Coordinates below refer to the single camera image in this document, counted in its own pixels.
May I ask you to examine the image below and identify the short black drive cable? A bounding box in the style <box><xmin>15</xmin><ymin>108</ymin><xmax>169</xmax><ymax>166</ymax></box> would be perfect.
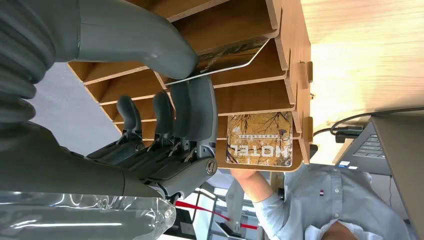
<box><xmin>312</xmin><ymin>127</ymin><xmax>337</xmax><ymax>137</ymax></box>

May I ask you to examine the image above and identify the grey laptop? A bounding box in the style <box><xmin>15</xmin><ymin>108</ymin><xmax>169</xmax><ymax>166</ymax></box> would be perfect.
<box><xmin>332</xmin><ymin>107</ymin><xmax>424</xmax><ymax>229</ymax></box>

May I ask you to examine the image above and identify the red barrier belt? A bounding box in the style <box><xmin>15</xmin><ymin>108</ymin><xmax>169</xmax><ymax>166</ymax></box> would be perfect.
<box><xmin>174</xmin><ymin>200</ymin><xmax>259</xmax><ymax>231</ymax></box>

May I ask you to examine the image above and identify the grey standing kiosk pillar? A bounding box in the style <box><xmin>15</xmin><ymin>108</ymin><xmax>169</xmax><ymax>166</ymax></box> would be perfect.
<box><xmin>226</xmin><ymin>178</ymin><xmax>248</xmax><ymax>233</ymax></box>

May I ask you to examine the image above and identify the clear plastic wrap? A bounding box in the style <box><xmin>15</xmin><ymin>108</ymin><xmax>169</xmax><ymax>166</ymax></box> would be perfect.
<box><xmin>0</xmin><ymin>191</ymin><xmax>177</xmax><ymax>240</ymax></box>

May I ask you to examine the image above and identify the person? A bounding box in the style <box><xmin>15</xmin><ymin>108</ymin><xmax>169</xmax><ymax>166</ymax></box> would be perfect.
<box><xmin>230</xmin><ymin>163</ymin><xmax>413</xmax><ymax>240</ymax></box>

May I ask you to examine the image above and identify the wooden slotted card rack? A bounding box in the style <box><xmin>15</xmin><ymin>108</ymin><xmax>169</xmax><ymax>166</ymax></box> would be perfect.
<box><xmin>67</xmin><ymin>0</ymin><xmax>314</xmax><ymax>173</ymax></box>

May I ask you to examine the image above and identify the long black laptop cable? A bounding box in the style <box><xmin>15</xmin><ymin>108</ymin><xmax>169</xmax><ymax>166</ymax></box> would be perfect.
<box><xmin>330</xmin><ymin>106</ymin><xmax>424</xmax><ymax>144</ymax></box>

